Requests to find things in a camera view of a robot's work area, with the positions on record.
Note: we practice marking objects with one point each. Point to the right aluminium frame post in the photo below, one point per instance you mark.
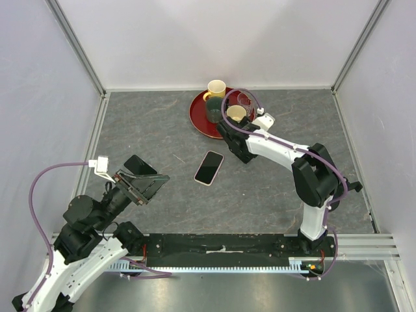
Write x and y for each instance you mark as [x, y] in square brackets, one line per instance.
[362, 39]

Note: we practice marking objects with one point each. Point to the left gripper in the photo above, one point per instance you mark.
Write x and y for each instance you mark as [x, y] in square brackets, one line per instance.
[145, 186]

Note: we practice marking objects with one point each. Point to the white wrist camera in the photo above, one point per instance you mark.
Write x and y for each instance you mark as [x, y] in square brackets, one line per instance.
[263, 119]
[101, 166]

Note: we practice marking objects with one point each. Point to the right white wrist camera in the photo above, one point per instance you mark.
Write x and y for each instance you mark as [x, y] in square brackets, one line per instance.
[263, 119]

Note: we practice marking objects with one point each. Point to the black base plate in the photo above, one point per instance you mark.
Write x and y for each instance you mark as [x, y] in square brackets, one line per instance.
[231, 250]

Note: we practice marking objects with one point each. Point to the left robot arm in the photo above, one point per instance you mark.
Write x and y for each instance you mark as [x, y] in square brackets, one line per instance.
[79, 254]

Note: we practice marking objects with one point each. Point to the aluminium frame post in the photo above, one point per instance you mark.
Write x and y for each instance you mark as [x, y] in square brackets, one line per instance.
[362, 39]
[73, 40]

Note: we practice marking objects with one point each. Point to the yellow mug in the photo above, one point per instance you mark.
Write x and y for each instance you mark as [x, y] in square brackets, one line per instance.
[215, 88]

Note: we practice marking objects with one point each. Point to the cream faceted cup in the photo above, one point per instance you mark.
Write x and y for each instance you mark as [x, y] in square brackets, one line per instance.
[236, 112]

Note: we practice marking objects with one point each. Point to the grey slotted cable duct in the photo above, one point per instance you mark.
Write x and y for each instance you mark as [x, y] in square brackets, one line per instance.
[294, 267]

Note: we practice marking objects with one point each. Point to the pink case smartphone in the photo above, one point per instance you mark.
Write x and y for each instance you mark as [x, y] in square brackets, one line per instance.
[208, 168]

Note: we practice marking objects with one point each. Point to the white case smartphone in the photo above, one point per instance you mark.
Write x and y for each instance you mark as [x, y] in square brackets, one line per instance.
[138, 167]

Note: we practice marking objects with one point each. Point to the left aluminium frame post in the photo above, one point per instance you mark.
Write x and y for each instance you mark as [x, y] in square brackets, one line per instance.
[73, 40]

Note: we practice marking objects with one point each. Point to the red round tray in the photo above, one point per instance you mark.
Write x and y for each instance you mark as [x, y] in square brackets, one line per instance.
[197, 114]

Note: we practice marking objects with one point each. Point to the dark green mug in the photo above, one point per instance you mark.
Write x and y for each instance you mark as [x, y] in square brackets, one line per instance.
[212, 109]

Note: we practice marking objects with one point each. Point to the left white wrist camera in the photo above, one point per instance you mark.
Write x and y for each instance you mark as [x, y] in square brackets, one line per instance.
[101, 166]

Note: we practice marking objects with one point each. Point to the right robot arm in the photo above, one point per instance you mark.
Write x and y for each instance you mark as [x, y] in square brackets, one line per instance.
[316, 179]

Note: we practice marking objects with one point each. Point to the clear drinking glass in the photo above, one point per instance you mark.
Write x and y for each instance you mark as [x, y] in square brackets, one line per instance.
[245, 101]

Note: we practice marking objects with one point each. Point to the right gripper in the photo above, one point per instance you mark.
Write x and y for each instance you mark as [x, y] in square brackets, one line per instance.
[244, 122]

